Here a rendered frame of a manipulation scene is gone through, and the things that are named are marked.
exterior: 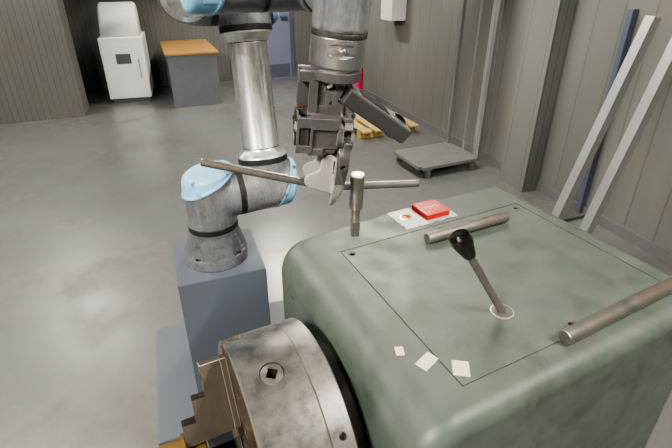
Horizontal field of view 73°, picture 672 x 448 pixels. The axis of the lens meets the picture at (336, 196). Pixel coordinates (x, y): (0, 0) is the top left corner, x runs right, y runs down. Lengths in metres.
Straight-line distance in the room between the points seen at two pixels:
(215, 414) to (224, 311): 0.42
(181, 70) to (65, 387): 4.93
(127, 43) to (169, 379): 6.24
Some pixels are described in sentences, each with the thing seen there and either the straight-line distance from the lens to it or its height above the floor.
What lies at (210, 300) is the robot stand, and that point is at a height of 1.04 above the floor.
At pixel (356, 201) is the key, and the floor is 1.40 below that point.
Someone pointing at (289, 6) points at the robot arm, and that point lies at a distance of 0.68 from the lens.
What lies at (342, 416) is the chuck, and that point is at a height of 1.20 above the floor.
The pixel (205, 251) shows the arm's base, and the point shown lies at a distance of 1.09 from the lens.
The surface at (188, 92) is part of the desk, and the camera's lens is 6.84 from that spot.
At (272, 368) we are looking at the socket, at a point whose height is 1.23.
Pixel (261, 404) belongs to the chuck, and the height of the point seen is 1.23.
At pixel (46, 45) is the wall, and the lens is 6.82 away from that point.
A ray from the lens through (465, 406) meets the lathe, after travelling 0.63.
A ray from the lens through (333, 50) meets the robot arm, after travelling 0.61.
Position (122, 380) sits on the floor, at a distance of 2.52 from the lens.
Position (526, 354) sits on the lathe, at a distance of 0.71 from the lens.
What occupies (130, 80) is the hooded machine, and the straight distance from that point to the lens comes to 7.35.
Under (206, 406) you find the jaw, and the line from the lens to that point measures 0.76.
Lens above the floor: 1.73
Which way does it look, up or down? 26 degrees down
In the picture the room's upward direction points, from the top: straight up
